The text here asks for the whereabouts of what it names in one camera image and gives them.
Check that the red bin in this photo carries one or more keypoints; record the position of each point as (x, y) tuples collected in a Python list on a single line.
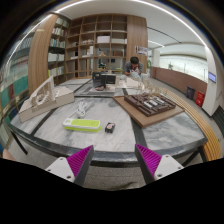
[(200, 98)]

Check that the person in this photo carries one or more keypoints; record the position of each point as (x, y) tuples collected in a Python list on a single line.
[(133, 68)]

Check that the brown architectural model on board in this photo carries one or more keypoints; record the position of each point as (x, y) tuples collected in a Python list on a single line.
[(150, 105)]

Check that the blue wall screen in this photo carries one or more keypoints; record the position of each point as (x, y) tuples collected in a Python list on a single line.
[(212, 77)]

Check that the small white paper model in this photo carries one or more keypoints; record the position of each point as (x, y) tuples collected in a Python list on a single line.
[(133, 83)]

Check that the wooden shelf unit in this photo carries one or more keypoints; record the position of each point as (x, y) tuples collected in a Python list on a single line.
[(103, 36)]

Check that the dark bin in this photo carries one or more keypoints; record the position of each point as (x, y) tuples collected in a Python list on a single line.
[(190, 92)]

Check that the wall poster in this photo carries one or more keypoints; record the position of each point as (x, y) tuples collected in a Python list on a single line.
[(141, 50)]

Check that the bookshelf with colourful books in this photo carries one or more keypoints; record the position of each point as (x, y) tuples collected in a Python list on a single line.
[(16, 86)]

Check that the small black charger block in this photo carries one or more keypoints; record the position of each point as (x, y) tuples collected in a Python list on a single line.
[(110, 127)]

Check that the white architectural model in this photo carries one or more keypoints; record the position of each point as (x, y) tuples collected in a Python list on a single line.
[(46, 100)]

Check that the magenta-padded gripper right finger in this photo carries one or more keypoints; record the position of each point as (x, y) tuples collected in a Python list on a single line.
[(150, 160)]

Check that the curved wooden slatted bench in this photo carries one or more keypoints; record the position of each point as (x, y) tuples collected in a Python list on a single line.
[(206, 133)]

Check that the white and green power strip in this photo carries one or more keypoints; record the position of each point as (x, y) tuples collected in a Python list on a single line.
[(81, 124)]

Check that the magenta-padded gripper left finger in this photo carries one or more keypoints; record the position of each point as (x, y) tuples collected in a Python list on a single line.
[(80, 161)]

